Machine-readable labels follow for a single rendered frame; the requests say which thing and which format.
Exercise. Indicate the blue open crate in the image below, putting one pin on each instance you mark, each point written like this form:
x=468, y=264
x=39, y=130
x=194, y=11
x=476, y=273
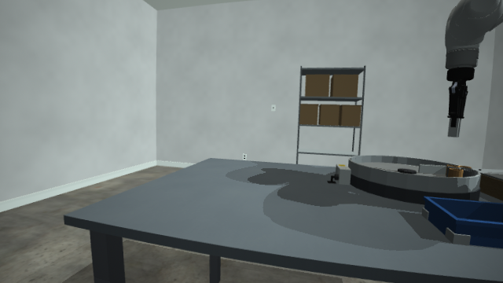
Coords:
x=458, y=220

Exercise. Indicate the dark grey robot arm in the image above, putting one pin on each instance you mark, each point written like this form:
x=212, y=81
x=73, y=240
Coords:
x=465, y=30

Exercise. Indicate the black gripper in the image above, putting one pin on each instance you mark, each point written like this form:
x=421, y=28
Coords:
x=458, y=93

